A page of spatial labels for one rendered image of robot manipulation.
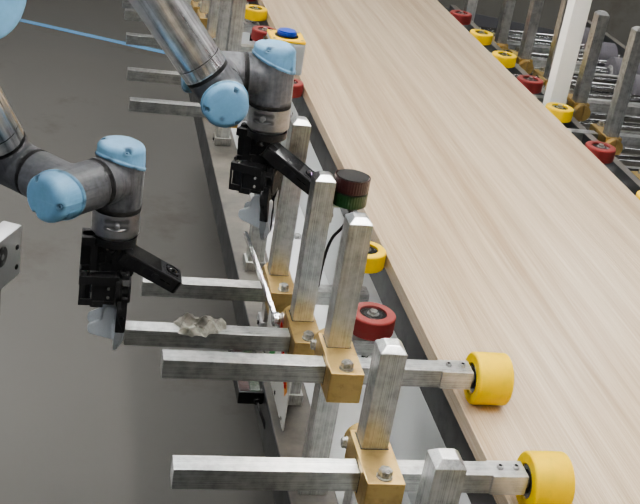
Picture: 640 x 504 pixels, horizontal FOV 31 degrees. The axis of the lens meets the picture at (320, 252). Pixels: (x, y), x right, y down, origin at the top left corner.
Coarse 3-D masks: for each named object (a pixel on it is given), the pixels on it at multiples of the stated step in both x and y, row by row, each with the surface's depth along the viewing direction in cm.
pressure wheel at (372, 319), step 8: (360, 304) 196; (368, 304) 197; (376, 304) 197; (360, 312) 194; (368, 312) 194; (376, 312) 194; (384, 312) 195; (392, 312) 195; (360, 320) 191; (368, 320) 192; (376, 320) 192; (384, 320) 192; (392, 320) 193; (360, 328) 192; (368, 328) 191; (376, 328) 191; (384, 328) 192; (392, 328) 193; (360, 336) 192; (368, 336) 192; (376, 336) 192; (384, 336) 193
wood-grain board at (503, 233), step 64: (320, 0) 396; (384, 0) 411; (320, 64) 326; (384, 64) 336; (448, 64) 347; (320, 128) 282; (384, 128) 284; (448, 128) 291; (512, 128) 300; (384, 192) 246; (448, 192) 251; (512, 192) 257; (576, 192) 264; (448, 256) 221; (512, 256) 226; (576, 256) 231; (448, 320) 197; (512, 320) 201; (576, 320) 205; (576, 384) 184; (512, 448) 165; (576, 448) 167
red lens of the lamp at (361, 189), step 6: (336, 174) 186; (336, 180) 185; (342, 180) 184; (336, 186) 186; (342, 186) 185; (348, 186) 184; (354, 186) 184; (360, 186) 184; (366, 186) 185; (342, 192) 185; (348, 192) 185; (354, 192) 185; (360, 192) 185; (366, 192) 186
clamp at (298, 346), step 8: (288, 312) 197; (288, 320) 195; (288, 328) 194; (296, 328) 193; (304, 328) 193; (312, 328) 194; (296, 336) 190; (296, 344) 189; (304, 344) 189; (288, 352) 193; (296, 352) 189; (304, 352) 190; (312, 352) 190
